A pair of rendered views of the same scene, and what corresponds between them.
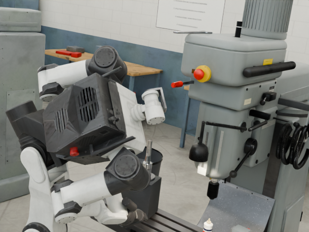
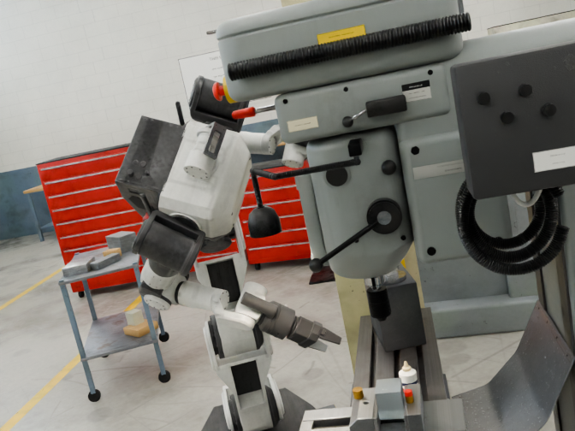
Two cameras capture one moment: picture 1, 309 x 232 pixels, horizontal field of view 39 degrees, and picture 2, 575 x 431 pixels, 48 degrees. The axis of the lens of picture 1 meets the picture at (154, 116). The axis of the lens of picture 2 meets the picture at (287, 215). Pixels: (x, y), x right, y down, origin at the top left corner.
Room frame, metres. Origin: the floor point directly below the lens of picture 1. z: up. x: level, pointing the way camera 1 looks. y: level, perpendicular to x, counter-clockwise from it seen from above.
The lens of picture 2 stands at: (1.03, -1.47, 1.75)
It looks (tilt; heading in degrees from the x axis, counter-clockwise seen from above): 12 degrees down; 66
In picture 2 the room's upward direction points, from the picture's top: 12 degrees counter-clockwise
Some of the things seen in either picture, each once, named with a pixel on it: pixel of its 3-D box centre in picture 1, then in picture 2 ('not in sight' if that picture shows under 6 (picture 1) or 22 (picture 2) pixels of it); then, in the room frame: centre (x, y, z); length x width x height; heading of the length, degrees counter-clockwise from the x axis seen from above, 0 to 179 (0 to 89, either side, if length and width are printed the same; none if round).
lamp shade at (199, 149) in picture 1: (199, 151); (263, 220); (1.54, -0.18, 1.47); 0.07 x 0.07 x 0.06
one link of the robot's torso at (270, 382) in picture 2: not in sight; (252, 404); (1.65, 0.54, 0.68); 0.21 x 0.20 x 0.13; 74
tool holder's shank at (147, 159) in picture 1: (148, 151); not in sight; (1.96, 0.01, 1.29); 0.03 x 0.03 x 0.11
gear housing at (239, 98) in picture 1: (233, 88); (363, 101); (1.77, -0.31, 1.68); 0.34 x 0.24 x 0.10; 145
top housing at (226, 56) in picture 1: (235, 57); (339, 41); (1.75, -0.30, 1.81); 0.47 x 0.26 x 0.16; 145
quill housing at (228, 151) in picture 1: (221, 137); (362, 200); (1.74, -0.29, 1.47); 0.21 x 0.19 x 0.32; 55
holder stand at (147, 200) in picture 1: (135, 191); (392, 302); (1.98, 0.05, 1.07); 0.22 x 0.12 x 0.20; 66
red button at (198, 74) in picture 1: (199, 74); (221, 91); (1.53, -0.14, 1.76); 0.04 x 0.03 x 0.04; 55
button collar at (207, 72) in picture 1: (203, 73); (231, 89); (1.55, -0.16, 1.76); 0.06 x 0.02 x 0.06; 55
